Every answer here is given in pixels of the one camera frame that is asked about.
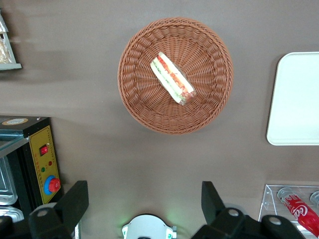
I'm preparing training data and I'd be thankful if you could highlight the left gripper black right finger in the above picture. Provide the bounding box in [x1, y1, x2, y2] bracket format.
[191, 181, 253, 239]

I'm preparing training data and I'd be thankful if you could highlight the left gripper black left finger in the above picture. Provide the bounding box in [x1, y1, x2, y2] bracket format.
[28, 180, 89, 239]

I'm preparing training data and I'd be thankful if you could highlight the clear bag of crackers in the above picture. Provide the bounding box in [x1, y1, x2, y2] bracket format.
[0, 37, 12, 64]

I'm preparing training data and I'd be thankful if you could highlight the triangle sandwich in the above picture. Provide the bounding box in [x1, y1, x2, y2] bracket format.
[149, 51, 197, 106]

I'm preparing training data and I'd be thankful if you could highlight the clear acrylic bottle rack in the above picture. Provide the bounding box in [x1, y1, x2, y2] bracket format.
[258, 184, 319, 239]

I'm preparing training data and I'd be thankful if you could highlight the brown round wicker basket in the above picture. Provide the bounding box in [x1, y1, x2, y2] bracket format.
[117, 16, 234, 135]

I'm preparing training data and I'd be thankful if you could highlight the beige plastic serving tray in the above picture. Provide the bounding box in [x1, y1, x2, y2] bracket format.
[266, 51, 319, 146]

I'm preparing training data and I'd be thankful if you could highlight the steel food pan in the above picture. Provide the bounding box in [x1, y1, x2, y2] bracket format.
[0, 206, 24, 223]
[0, 155, 18, 206]

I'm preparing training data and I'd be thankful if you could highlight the black food warmer yellow panel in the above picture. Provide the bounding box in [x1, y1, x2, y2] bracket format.
[0, 116, 63, 225]

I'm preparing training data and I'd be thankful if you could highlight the grey wire snack rack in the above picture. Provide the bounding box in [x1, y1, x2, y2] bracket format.
[0, 7, 22, 71]

